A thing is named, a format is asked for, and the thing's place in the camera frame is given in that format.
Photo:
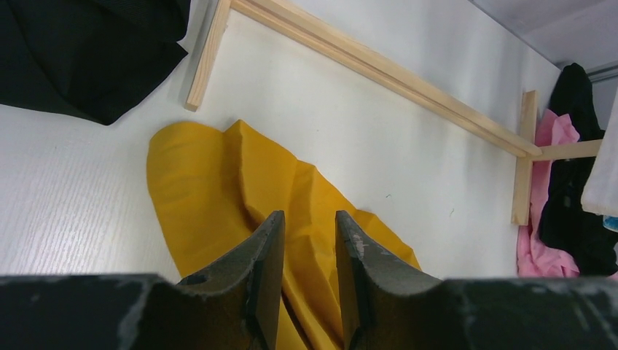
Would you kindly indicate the blue floral skirt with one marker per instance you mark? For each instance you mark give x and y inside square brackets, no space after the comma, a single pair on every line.
[610,223]

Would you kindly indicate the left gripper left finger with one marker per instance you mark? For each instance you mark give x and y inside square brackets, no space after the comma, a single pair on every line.
[232,303]

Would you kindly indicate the black garment pile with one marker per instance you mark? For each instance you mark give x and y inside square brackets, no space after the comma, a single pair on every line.
[564,225]
[94,60]

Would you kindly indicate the wooden clothes rack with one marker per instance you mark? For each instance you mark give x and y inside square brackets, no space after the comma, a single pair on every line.
[300,26]

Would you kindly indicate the black garment left pile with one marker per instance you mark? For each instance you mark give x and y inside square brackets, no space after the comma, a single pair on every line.
[94,60]

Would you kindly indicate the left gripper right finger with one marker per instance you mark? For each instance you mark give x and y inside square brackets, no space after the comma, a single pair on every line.
[388,304]

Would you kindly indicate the white garment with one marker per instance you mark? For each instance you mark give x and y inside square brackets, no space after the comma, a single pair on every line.
[600,192]

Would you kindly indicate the black garment right pile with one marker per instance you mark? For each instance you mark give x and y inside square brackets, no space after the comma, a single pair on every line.
[564,225]

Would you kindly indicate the yellow garment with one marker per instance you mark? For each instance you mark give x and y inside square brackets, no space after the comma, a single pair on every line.
[211,189]

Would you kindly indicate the pink garment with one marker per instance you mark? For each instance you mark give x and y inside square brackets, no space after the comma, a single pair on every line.
[534,258]

